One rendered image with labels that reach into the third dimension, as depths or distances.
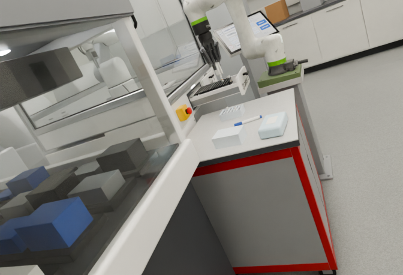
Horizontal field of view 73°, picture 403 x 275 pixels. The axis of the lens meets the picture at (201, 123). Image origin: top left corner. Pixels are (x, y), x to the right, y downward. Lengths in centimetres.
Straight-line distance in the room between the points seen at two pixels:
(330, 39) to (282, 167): 360
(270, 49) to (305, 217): 105
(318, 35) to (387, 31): 86
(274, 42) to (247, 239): 116
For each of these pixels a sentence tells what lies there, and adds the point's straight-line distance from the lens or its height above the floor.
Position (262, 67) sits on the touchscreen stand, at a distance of 270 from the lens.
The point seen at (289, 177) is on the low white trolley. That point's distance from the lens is 114.
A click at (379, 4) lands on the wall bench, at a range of 459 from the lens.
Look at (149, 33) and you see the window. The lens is 158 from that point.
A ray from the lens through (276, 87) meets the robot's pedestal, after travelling 181.
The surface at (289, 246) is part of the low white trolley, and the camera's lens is 138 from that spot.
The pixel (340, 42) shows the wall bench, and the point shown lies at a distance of 459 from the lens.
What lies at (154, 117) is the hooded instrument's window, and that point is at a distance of 85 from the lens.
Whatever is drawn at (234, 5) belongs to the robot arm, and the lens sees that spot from 186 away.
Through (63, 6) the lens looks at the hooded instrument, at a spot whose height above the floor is 139.
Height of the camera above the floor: 123
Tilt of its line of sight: 17 degrees down
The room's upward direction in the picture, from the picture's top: 24 degrees counter-clockwise
